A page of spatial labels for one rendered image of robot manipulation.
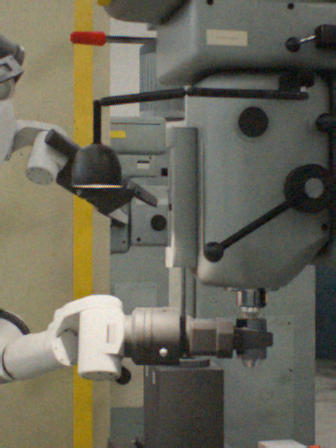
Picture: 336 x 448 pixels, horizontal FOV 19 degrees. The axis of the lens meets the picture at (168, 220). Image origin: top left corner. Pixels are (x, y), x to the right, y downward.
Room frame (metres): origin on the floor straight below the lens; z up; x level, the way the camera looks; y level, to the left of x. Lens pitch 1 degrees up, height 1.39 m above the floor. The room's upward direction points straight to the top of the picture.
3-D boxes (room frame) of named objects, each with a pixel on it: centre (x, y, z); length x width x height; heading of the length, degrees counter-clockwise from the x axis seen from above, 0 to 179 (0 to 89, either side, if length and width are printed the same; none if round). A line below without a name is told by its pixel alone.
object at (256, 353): (1.51, -0.13, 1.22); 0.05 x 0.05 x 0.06
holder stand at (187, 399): (1.88, -0.03, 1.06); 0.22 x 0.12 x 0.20; 8
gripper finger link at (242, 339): (1.48, -0.13, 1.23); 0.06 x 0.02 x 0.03; 90
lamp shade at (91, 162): (1.42, 0.10, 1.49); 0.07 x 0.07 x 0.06
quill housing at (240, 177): (1.51, -0.13, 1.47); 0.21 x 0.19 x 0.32; 14
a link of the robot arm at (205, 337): (1.51, -0.04, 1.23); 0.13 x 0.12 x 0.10; 0
